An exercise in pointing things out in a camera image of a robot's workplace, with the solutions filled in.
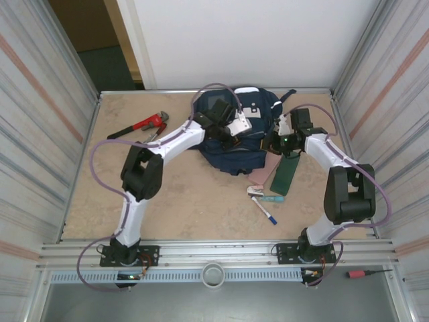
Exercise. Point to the navy blue backpack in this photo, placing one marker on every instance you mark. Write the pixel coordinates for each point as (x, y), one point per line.
(234, 159)

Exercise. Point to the pink notebook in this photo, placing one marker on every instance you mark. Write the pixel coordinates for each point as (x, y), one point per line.
(264, 171)

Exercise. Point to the dark green notebook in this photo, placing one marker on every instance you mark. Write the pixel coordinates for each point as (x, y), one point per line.
(283, 177)

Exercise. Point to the white correction tape dispenser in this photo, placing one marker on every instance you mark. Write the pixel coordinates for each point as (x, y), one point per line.
(254, 191)

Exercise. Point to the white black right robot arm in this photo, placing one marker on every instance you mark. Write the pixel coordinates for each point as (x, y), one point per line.
(321, 151)

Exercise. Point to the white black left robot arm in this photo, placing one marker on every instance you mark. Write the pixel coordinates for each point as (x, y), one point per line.
(174, 142)

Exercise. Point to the teal marker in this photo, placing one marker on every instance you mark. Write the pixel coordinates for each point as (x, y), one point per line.
(273, 199)

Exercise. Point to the white marker with blue cap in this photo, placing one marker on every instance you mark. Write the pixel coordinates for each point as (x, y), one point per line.
(264, 211)

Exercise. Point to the grey round pipe fitting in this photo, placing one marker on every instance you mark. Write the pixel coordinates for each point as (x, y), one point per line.
(213, 275)

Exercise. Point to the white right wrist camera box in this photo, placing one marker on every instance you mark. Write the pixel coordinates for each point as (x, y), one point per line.
(283, 124)

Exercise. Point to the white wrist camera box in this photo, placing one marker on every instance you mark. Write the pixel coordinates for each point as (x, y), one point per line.
(241, 123)
(283, 124)

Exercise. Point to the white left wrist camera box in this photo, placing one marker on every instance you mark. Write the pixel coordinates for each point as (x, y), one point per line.
(241, 123)

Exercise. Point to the thin aluminium table edge rail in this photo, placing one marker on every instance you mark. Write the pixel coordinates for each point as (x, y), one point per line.
(134, 91)

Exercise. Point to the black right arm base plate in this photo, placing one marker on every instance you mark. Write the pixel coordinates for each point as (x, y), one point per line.
(285, 253)

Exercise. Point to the wide aluminium mounting rail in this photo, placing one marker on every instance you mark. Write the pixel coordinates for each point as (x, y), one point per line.
(218, 250)

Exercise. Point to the white door frame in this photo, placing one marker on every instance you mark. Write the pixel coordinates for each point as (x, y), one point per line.
(134, 40)

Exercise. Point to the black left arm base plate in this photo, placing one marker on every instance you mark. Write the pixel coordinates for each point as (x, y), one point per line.
(151, 251)

